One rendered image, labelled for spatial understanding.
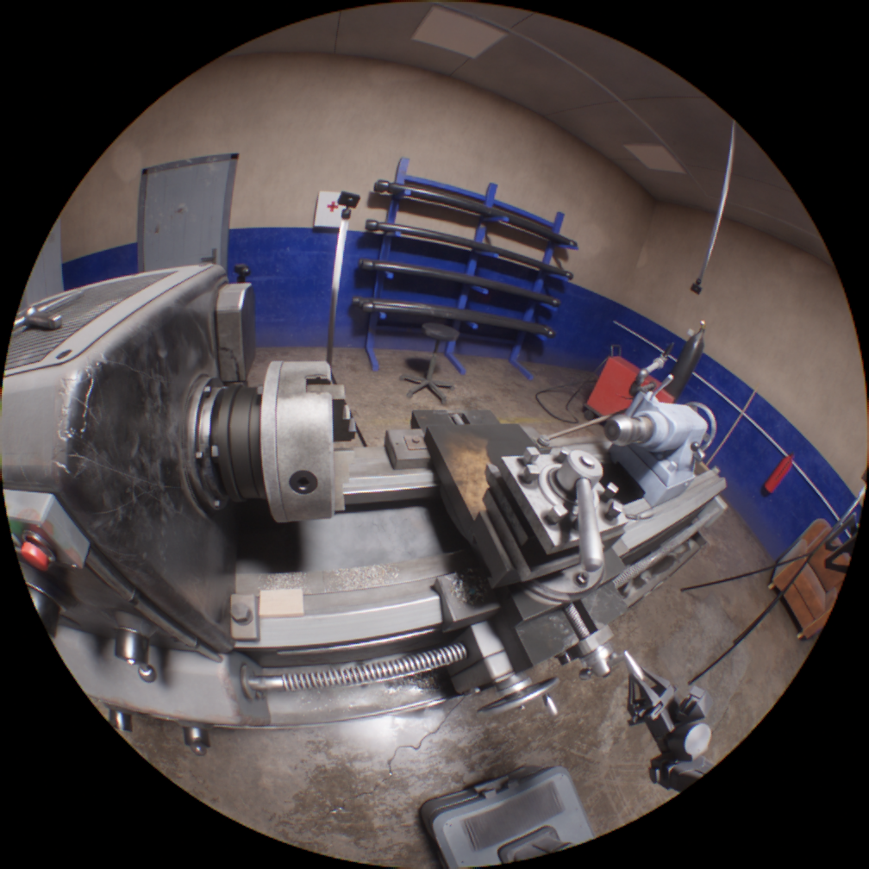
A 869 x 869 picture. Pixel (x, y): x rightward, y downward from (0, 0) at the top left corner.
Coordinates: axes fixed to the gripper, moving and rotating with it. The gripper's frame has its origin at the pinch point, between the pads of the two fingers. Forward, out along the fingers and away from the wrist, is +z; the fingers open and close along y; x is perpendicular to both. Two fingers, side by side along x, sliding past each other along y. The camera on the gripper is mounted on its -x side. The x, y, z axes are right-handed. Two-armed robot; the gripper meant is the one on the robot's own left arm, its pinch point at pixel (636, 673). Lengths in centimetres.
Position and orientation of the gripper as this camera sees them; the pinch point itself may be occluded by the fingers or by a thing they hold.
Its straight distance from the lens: 68.4
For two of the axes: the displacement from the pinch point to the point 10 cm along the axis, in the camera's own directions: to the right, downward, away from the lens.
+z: -3.1, -6.2, 7.2
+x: -2.9, 7.8, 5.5
